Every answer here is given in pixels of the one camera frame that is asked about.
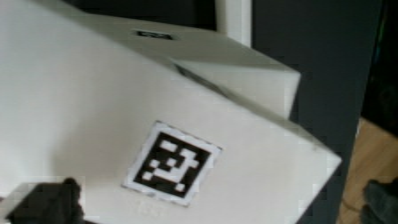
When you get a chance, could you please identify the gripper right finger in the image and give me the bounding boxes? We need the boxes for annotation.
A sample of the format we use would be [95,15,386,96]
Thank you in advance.
[361,178,398,224]

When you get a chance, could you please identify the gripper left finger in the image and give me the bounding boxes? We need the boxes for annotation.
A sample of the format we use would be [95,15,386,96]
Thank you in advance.
[0,178,84,224]

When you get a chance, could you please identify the white cube block with tag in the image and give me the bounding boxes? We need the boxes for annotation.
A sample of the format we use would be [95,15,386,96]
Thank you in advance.
[0,0,342,224]

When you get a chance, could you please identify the white cabinet body box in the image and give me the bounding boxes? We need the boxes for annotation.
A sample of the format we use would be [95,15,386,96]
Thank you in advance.
[68,1,301,121]

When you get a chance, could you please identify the white right fence rail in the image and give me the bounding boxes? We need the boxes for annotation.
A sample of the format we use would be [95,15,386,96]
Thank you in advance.
[216,0,253,46]

